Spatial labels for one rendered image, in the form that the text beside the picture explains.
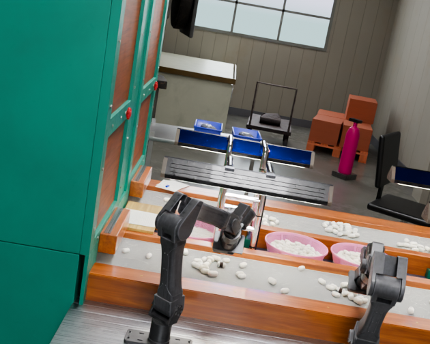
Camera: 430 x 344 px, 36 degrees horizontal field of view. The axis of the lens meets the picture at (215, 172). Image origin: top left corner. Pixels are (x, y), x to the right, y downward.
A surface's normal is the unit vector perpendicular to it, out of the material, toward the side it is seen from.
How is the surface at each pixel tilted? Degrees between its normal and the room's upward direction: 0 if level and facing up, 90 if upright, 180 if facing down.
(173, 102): 90
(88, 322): 0
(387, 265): 68
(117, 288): 90
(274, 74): 90
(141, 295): 90
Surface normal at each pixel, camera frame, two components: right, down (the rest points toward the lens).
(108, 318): 0.17, -0.95
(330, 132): -0.26, 0.20
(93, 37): -0.03, 0.25
